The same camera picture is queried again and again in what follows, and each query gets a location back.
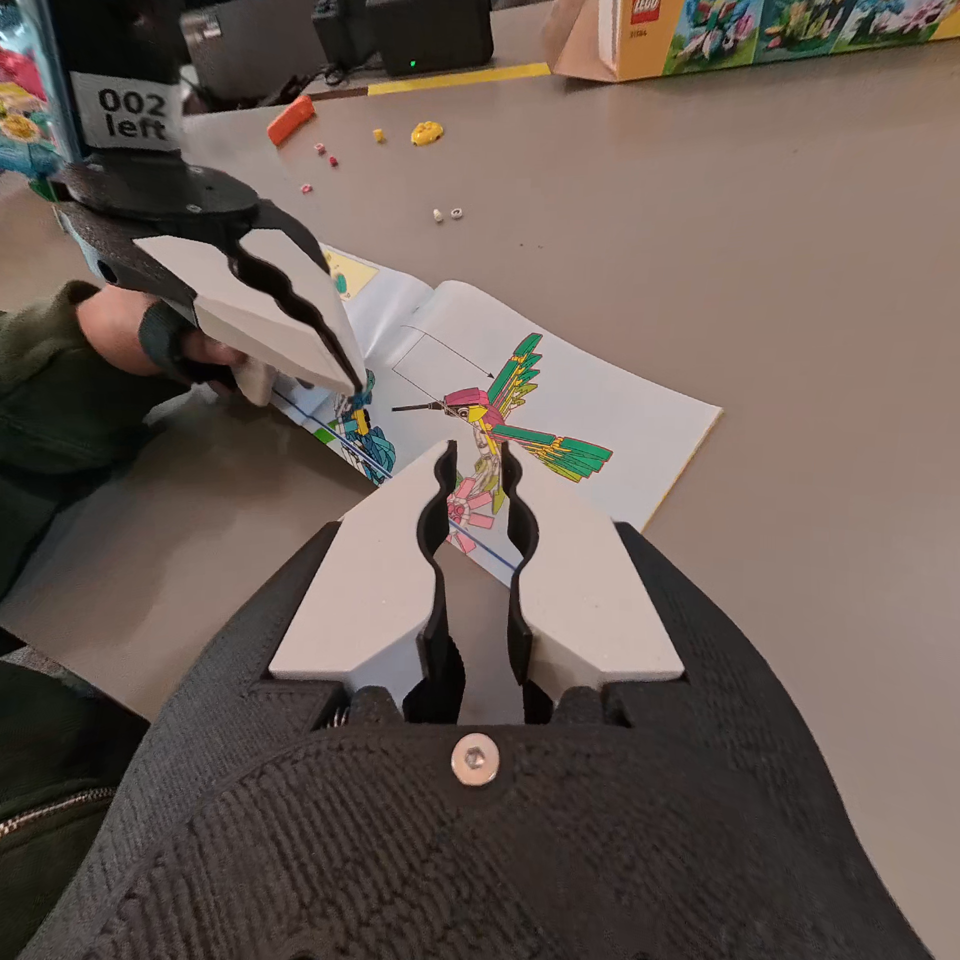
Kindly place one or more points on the orange brick separator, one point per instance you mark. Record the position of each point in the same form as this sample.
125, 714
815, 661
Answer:
291, 120

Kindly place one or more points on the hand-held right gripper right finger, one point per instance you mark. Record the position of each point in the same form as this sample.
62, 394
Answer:
592, 600

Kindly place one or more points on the yellow lego flower piece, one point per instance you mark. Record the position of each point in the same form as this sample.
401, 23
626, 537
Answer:
427, 133

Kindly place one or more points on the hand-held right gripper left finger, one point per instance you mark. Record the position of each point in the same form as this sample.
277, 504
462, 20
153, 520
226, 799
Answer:
360, 592

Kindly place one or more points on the lego instruction booklet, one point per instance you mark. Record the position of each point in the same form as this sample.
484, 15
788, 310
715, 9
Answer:
600, 405

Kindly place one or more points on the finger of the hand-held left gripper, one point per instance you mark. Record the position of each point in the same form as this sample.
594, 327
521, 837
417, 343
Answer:
240, 307
307, 277

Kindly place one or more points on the yellow lego box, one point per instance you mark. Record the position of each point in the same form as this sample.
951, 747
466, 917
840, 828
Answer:
750, 37

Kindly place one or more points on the person's left hand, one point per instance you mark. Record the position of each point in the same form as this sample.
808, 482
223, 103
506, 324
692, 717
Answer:
112, 334

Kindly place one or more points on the dark grey case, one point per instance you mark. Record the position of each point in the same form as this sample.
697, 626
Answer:
247, 45

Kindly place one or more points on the colourful flower lego box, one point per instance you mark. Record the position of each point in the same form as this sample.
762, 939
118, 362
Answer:
26, 112

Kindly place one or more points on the person's left forearm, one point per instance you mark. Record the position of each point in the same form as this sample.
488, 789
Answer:
45, 390

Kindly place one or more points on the yellow tape strip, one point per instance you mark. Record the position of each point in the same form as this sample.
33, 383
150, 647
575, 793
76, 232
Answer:
457, 79

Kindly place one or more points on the black device with green light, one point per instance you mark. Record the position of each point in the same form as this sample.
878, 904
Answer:
435, 34

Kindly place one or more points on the person's dark green jacket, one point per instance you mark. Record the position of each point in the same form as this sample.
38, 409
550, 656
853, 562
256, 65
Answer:
52, 765

